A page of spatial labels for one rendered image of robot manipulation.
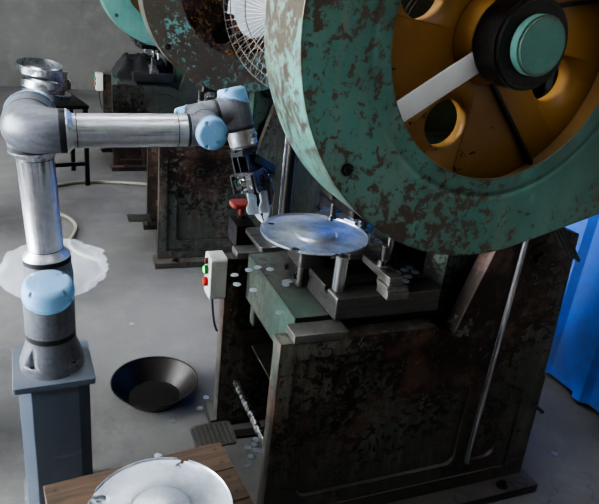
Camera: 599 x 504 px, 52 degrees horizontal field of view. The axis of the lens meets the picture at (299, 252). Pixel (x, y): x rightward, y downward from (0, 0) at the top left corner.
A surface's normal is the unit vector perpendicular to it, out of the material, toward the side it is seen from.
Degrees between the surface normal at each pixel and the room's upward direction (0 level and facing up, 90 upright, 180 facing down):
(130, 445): 0
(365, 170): 90
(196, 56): 90
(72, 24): 90
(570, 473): 0
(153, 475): 0
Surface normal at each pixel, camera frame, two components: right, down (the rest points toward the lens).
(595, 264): -0.93, 0.05
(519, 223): 0.36, 0.40
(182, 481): 0.11, -0.92
